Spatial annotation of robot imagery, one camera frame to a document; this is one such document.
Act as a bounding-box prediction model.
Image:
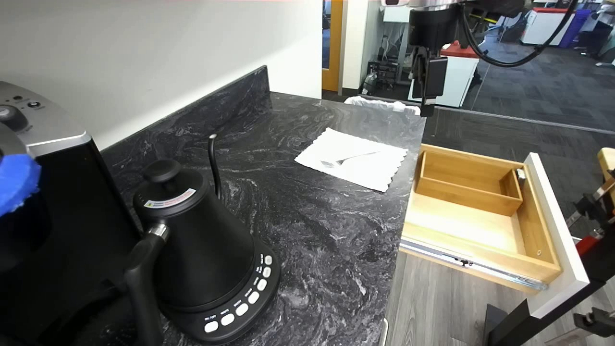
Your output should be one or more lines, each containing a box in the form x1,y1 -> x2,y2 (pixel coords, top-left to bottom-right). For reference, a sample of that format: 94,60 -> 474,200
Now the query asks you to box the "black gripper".
407,6 -> 461,119

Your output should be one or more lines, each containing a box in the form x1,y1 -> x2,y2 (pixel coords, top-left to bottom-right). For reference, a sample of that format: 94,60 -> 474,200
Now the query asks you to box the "wooden drawer organizer box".
413,148 -> 526,217

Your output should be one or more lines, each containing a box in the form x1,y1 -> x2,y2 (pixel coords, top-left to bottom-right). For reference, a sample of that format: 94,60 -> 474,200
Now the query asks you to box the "white paper napkin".
292,125 -> 411,194

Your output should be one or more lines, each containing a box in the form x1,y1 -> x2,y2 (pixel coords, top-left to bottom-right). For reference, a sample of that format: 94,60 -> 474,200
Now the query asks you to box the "open wooden drawer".
397,142 -> 592,321

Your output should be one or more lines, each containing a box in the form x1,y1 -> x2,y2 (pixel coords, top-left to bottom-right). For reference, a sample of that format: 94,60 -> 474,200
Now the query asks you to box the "white cabinet red top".
440,41 -> 482,110

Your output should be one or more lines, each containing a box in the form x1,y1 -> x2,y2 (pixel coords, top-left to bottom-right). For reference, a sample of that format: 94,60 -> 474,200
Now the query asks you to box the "trash bin white liner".
342,94 -> 424,119

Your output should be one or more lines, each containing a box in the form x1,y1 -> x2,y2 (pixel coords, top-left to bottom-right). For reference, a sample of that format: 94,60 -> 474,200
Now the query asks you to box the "white box red lid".
518,4 -> 576,48

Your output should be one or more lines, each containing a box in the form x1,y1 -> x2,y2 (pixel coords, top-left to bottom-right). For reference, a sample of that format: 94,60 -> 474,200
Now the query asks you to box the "blue bin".
559,2 -> 597,50

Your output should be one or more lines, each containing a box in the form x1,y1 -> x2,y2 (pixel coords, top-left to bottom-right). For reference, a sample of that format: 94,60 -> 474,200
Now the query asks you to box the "light wooden board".
595,146 -> 615,196

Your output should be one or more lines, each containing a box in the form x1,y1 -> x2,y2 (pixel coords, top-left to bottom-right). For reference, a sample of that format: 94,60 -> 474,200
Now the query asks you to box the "red black clamp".
574,233 -> 605,260

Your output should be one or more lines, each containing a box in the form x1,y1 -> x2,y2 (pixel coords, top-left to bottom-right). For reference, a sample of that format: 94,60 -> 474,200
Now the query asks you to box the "black electric kettle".
123,133 -> 282,346

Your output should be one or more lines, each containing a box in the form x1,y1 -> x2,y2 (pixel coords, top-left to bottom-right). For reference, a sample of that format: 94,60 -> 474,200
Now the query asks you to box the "black silver coffee maker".
0,79 -> 148,346

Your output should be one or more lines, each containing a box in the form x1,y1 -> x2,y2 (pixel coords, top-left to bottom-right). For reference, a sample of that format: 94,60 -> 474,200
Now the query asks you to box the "blue tape piece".
0,152 -> 44,217

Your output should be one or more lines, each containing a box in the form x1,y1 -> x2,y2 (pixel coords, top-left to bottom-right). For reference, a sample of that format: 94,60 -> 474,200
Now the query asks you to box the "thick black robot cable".
455,0 -> 580,69

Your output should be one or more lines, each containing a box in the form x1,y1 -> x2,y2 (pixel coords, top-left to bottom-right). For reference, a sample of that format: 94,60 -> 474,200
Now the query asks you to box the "orange wooden door frame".
321,0 -> 346,96

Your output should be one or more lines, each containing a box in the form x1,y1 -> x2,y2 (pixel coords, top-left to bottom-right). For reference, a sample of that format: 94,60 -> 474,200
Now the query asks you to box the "black metal stand frame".
484,185 -> 615,346

